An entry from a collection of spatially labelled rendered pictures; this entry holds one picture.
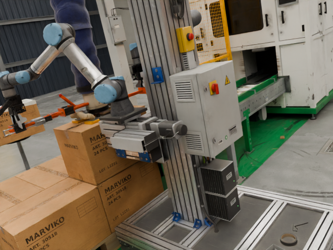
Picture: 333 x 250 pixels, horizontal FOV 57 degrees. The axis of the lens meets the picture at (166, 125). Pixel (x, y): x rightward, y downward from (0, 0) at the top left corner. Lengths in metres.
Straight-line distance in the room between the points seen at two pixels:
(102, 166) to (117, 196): 0.27
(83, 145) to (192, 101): 0.86
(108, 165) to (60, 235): 0.55
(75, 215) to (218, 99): 1.21
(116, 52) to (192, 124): 2.24
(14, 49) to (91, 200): 11.66
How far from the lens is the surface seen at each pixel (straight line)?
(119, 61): 3.77
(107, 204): 2.32
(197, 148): 1.72
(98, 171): 2.22
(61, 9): 2.30
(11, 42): 13.58
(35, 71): 2.11
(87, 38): 2.31
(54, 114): 2.22
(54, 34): 1.81
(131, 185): 2.43
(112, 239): 2.44
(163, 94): 1.82
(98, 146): 2.19
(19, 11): 13.92
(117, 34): 3.73
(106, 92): 1.73
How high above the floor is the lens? 1.44
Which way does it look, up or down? 16 degrees down
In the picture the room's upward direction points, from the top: 12 degrees counter-clockwise
